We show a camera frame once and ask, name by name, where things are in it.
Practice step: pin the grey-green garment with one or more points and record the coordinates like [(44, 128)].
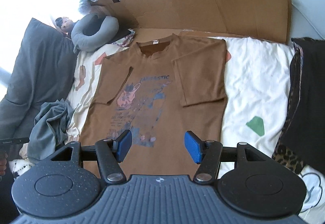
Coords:
[(48, 125)]

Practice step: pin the small cardboard box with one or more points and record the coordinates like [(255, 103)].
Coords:
[(104, 3)]

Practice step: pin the leopard print cloth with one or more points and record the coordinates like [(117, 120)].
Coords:
[(287, 158)]

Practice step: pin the person's black pants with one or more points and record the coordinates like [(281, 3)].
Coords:
[(6, 201)]

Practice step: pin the beige garment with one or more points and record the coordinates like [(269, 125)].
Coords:
[(24, 153)]

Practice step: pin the black white spotted cloth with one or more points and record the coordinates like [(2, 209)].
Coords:
[(20, 167)]

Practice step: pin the dark grey pillow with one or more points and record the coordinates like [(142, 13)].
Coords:
[(33, 69)]

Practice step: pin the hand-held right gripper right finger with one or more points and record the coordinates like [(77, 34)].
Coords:
[(194, 146)]

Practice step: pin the person's left hand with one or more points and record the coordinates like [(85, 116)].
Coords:
[(2, 165)]

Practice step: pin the brown printed t-shirt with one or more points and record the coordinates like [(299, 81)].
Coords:
[(198, 74)]

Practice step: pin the folded cardboard sheet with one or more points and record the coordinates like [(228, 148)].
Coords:
[(203, 8)]

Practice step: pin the brown teddy bear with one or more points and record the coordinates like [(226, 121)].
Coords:
[(66, 25)]

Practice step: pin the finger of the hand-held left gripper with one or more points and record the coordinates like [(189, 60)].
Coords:
[(22, 140)]

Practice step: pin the cream bear print bed sheet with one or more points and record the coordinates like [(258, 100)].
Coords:
[(254, 74)]

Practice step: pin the floral cloth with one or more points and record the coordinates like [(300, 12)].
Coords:
[(124, 42)]

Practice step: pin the black knit garment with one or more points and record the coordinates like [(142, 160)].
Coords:
[(309, 92)]

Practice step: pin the grey neck pillow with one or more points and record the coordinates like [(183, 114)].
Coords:
[(101, 36)]

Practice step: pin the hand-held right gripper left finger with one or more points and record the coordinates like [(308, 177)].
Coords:
[(124, 145)]

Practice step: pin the grey fluffy bundle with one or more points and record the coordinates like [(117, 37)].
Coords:
[(83, 6)]

